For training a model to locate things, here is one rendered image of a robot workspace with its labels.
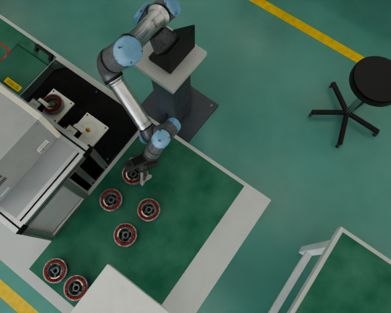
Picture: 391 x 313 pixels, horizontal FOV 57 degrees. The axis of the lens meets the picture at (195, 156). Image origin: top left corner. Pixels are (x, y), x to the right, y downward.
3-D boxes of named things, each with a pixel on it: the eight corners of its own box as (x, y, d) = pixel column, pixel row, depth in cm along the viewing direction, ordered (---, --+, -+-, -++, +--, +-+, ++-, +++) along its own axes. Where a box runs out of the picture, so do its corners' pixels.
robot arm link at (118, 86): (81, 62, 160) (141, 150, 178) (95, 53, 153) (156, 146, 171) (98, 52, 168) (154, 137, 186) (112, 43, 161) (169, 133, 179)
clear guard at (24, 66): (31, 43, 180) (25, 35, 174) (67, 68, 176) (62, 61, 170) (-17, 90, 172) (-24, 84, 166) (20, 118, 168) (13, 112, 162)
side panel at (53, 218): (84, 192, 184) (62, 176, 153) (89, 195, 183) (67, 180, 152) (46, 237, 177) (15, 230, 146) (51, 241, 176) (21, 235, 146)
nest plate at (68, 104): (54, 89, 199) (53, 88, 197) (74, 104, 196) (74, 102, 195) (35, 109, 195) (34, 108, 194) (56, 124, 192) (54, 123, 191)
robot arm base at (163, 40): (167, 37, 205) (156, 23, 200) (182, 33, 193) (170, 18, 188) (151, 55, 201) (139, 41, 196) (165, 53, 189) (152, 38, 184)
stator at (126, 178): (139, 161, 188) (138, 158, 185) (148, 179, 185) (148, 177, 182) (119, 171, 187) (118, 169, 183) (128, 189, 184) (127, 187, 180)
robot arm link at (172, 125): (160, 120, 176) (148, 133, 169) (176, 114, 168) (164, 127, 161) (169, 132, 179) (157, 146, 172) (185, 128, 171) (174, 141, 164)
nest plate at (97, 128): (87, 113, 194) (87, 112, 193) (108, 128, 192) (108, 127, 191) (69, 134, 191) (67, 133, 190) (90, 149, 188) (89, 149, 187)
